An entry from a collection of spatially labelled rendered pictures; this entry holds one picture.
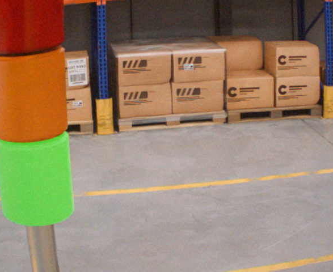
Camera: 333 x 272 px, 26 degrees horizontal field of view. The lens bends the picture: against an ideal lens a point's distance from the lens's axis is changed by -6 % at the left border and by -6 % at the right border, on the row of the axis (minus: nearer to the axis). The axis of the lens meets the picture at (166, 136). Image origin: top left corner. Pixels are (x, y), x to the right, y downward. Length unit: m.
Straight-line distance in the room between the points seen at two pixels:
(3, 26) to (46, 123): 0.07
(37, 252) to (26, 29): 0.15
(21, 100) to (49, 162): 0.04
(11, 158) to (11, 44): 0.07
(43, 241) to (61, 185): 0.05
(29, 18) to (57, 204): 0.12
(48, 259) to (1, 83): 0.13
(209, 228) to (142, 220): 0.55
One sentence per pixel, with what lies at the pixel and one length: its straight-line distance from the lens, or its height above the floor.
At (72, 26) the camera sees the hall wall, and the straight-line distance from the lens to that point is 9.45.
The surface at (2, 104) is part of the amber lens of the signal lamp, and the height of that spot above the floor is 2.24.
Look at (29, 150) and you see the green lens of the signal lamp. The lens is 0.45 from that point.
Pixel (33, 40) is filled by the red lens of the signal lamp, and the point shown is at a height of 2.28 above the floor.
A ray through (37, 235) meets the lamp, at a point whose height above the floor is 2.15.
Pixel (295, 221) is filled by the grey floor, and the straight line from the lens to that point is 5.92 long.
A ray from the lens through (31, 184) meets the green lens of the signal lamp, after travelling 0.45.
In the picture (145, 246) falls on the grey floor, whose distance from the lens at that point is 5.52.
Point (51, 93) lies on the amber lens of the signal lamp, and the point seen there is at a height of 2.24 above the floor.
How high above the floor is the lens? 2.34
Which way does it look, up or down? 17 degrees down
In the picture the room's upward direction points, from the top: 1 degrees counter-clockwise
